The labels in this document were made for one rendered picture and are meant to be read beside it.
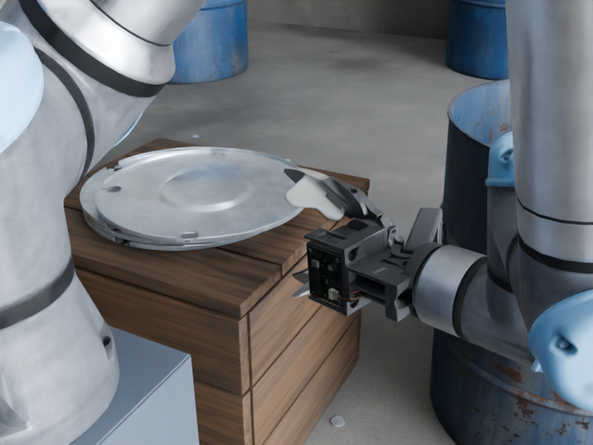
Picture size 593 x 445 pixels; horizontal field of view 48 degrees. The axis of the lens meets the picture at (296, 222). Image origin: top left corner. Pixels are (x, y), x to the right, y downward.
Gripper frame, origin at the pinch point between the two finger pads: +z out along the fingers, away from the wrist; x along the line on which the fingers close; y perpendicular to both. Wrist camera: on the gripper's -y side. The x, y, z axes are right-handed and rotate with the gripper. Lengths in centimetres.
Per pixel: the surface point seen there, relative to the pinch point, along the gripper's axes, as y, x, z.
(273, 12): -226, 12, 249
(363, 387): -21.2, 40.3, 9.5
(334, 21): -238, 17, 212
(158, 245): 8.6, 4.2, 16.1
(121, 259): 13.6, 4.4, 16.7
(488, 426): -20.5, 34.9, -14.0
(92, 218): 12.6, 1.4, 24.5
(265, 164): -14.1, 1.2, 21.1
